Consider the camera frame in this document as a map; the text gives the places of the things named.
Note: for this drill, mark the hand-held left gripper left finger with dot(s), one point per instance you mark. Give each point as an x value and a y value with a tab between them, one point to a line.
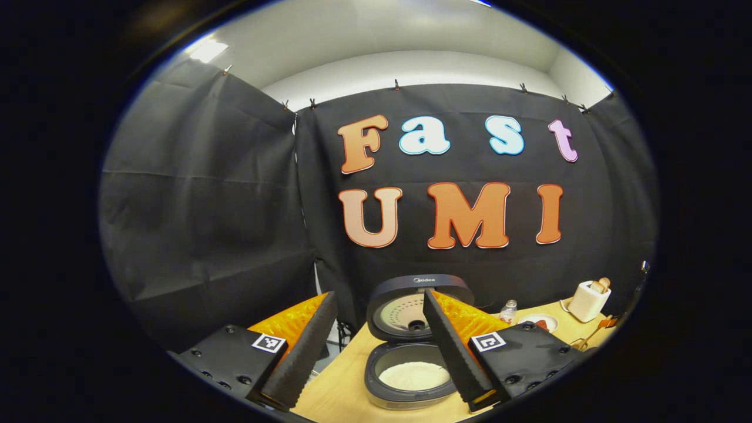
305	358

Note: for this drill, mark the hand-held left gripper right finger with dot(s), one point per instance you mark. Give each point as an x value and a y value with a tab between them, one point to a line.
449	352

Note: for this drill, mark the white rice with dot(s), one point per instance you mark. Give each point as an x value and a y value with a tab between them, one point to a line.
414	375

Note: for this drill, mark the dark grey rice cooker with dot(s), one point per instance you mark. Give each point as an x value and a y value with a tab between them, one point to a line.
411	288

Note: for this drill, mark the clear plastic drink bottle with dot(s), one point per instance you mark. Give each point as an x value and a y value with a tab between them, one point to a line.
509	313

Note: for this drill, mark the white round plate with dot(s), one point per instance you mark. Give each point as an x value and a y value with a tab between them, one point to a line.
526	320

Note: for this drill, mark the red meat piece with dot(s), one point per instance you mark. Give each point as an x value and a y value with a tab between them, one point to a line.
541	324

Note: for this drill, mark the white toaster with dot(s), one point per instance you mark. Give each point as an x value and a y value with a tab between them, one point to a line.
587	302

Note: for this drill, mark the toasted bread slice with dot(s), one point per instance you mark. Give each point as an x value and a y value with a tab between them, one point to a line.
596	287
605	283

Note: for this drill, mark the black backdrop cloth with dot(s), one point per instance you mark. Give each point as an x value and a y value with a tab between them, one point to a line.
205	205

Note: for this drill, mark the ceiling light panel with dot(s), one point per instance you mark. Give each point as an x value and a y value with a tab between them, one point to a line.
208	50

